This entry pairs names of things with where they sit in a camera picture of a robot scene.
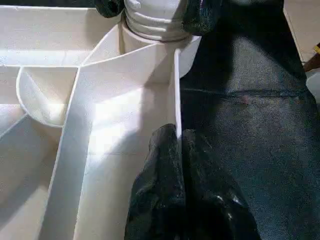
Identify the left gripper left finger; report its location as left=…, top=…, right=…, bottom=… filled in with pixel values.
left=124, top=123, right=187, bottom=240

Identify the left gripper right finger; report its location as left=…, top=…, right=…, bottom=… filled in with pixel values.
left=181, top=129, right=261, bottom=240

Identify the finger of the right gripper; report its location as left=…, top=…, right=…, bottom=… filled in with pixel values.
left=179, top=0, right=226, bottom=36
left=94, top=0, right=126, bottom=18

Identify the white plastic table leg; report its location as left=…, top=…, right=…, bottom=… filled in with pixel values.
left=123, top=0, right=191, bottom=43

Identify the white plastic table top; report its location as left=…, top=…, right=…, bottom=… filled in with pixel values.
left=0, top=4, right=202, bottom=240

